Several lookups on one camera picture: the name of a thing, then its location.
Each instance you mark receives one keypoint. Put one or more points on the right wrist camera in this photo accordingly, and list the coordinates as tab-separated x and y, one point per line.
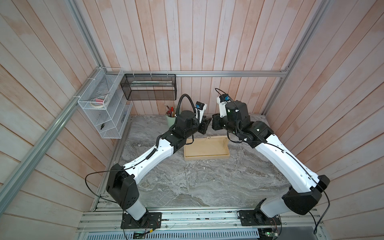
222	100

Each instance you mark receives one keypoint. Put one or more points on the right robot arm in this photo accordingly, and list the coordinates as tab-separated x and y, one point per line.
306	188

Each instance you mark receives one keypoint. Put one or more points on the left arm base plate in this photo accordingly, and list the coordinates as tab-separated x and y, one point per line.
150	220

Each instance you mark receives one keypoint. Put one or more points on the black mesh wall basket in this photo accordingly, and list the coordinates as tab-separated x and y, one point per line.
149	87

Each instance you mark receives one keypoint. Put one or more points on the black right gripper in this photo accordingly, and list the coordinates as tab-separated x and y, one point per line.
217	121

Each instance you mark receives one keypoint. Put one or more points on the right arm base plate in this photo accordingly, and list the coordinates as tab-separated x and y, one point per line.
256	218

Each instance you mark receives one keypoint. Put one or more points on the wooden jewelry stand tray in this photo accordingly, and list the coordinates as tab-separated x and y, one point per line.
209	148

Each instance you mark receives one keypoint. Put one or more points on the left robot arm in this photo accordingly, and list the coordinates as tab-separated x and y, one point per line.
123	180

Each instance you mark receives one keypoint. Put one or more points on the green pencil cup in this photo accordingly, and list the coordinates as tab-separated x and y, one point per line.
170	121

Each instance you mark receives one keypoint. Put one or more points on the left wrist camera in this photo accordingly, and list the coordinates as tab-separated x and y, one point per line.
200	108

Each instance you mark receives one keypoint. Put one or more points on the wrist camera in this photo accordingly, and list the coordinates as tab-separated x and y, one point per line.
200	108
222	100

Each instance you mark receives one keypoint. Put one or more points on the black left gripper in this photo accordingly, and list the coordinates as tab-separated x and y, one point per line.
204	124

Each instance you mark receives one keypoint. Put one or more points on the white wire wall shelf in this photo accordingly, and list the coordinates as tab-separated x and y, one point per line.
111	120

